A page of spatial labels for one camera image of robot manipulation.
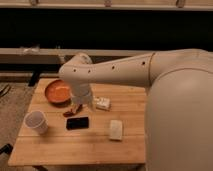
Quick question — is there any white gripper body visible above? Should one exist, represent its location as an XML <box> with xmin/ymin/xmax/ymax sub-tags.
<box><xmin>71</xmin><ymin>88</ymin><xmax>93</xmax><ymax>104</ymax></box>

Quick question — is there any red pepper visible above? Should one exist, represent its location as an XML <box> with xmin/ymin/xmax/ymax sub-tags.
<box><xmin>63</xmin><ymin>105</ymin><xmax>82</xmax><ymax>117</ymax></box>

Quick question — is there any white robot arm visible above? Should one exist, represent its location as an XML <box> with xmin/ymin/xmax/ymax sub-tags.
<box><xmin>59</xmin><ymin>49</ymin><xmax>213</xmax><ymax>171</ymax></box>

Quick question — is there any orange ceramic bowl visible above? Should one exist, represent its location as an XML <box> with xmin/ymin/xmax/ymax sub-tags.
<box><xmin>45</xmin><ymin>79</ymin><xmax>71</xmax><ymax>104</ymax></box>

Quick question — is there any small white packet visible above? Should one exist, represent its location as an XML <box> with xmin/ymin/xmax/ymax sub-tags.
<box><xmin>94</xmin><ymin>97</ymin><xmax>110</xmax><ymax>110</ymax></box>

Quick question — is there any black rectangular phone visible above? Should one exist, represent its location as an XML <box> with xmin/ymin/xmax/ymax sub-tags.
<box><xmin>66</xmin><ymin>117</ymin><xmax>89</xmax><ymax>130</ymax></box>

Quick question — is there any wooden table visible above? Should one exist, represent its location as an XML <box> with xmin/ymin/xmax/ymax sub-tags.
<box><xmin>8</xmin><ymin>79</ymin><xmax>146</xmax><ymax>166</ymax></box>

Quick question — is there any white sponge block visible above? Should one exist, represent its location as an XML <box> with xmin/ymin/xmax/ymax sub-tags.
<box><xmin>109</xmin><ymin>120</ymin><xmax>123</xmax><ymax>141</ymax></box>

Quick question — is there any white paper cup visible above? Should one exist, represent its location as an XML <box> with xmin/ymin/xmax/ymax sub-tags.
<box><xmin>24</xmin><ymin>111</ymin><xmax>48</xmax><ymax>134</ymax></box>

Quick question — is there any black object floor left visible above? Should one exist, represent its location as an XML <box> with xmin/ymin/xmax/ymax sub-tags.
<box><xmin>0</xmin><ymin>144</ymin><xmax>13</xmax><ymax>155</ymax></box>

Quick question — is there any black cable on floor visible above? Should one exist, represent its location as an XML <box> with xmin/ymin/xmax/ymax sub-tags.
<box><xmin>0</xmin><ymin>83</ymin><xmax>12</xmax><ymax>98</ymax></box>

